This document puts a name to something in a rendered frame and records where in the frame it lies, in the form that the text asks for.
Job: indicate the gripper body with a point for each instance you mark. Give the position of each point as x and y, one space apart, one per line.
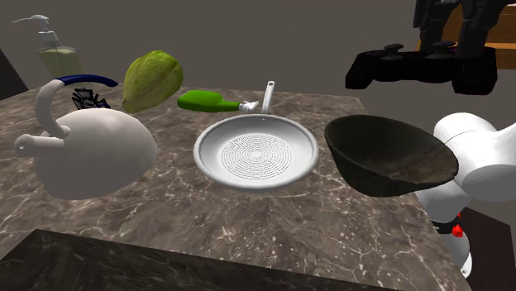
483 2

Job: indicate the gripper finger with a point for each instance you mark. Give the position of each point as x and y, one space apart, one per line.
477 32
433 22

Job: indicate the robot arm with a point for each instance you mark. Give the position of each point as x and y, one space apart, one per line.
481 161

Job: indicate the black game controller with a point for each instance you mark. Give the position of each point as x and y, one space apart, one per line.
407 68

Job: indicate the dark brown bowl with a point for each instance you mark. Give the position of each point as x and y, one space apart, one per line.
383 157

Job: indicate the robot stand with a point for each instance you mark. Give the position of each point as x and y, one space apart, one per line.
494 250

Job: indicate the white frying pan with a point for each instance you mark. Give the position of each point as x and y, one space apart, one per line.
258 155

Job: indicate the green ribbed fruit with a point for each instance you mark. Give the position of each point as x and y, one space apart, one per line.
151 80

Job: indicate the small black and blue object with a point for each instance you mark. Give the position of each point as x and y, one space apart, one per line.
86 98

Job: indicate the green soap dispenser bottle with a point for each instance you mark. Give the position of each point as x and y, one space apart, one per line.
58 58

